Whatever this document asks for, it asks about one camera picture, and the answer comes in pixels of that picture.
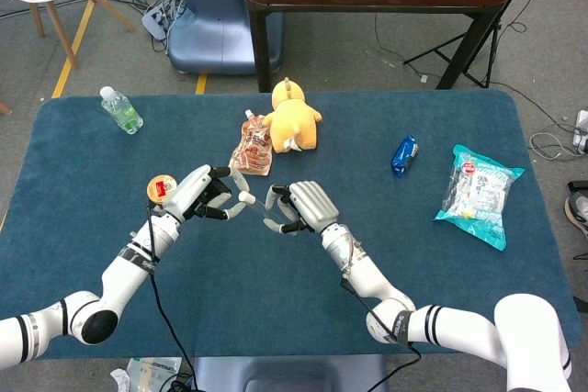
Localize clear plastic bag with papers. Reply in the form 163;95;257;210
109;356;185;392

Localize grey sneaker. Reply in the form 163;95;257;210
563;193;588;240

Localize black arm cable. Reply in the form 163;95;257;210
340;230;423;392
145;201;199;392

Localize orange spout pouch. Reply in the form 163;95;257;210
228;109;274;177

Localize blue-grey machine base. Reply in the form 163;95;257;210
167;0;284;75

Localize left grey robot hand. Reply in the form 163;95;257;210
163;164;252;223

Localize yellow plush toy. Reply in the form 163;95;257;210
261;76;323;155

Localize white floor cable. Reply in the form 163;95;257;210
527;132;580;160

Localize teal clear snack bag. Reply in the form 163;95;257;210
433;143;526;252

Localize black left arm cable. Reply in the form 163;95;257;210
145;201;199;392

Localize round yellow-lid tin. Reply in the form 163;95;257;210
146;174;179;206

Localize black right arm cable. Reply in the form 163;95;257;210
340;230;423;392

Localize white power strip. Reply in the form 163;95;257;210
571;109;588;155

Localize grey robot torso base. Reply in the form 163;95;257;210
192;354;390;392

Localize clear green-label water bottle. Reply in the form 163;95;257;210
99;85;144;135

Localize grey floor power strip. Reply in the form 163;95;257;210
141;0;185;42

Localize blue snack packet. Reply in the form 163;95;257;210
390;134;420;179

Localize black tripod stand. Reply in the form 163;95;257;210
402;0;548;89

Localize blue table mat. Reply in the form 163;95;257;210
0;90;582;361

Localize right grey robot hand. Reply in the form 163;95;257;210
262;179;340;235

